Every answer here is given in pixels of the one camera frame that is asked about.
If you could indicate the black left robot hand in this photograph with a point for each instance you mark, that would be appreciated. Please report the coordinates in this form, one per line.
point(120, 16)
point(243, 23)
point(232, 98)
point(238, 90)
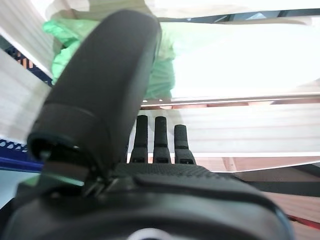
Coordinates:
point(105, 75)

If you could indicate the long napa cabbage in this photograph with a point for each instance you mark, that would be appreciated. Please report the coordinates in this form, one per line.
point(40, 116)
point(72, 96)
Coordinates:
point(162, 75)

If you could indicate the blue plastic shopping basket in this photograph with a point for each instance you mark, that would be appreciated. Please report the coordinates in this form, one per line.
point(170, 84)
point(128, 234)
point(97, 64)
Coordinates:
point(15, 162)

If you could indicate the wooden slatted crate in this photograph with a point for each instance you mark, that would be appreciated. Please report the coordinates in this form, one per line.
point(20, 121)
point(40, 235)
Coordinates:
point(250, 135)

